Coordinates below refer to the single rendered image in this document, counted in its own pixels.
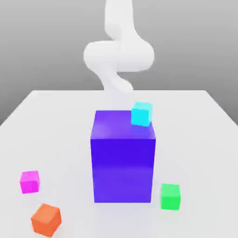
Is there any small cyan cube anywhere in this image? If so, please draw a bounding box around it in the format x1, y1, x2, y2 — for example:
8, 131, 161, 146
130, 101, 153, 127

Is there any small green cube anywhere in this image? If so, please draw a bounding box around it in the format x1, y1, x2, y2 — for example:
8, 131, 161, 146
160, 183, 181, 211

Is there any small magenta cube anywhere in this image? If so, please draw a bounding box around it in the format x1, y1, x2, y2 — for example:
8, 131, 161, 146
19, 170, 40, 194

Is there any small orange cube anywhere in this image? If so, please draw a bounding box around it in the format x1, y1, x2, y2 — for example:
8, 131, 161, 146
30, 203, 62, 238

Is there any large purple box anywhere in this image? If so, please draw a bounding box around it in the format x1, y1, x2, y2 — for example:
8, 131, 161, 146
90, 110, 156, 204

